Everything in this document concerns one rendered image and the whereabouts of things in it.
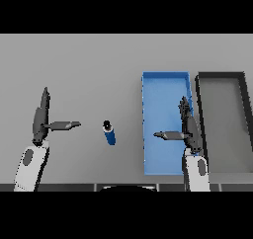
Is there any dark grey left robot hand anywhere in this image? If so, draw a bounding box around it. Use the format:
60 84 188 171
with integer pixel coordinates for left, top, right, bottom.
31 86 82 147

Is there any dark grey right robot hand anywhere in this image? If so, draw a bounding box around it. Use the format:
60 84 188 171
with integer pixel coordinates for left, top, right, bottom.
152 95 204 155

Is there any blue bin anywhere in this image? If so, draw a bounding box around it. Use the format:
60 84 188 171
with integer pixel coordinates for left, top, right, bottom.
141 71 203 177

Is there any dark grey bin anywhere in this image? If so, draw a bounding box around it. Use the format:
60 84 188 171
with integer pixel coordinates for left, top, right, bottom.
195 71 253 176

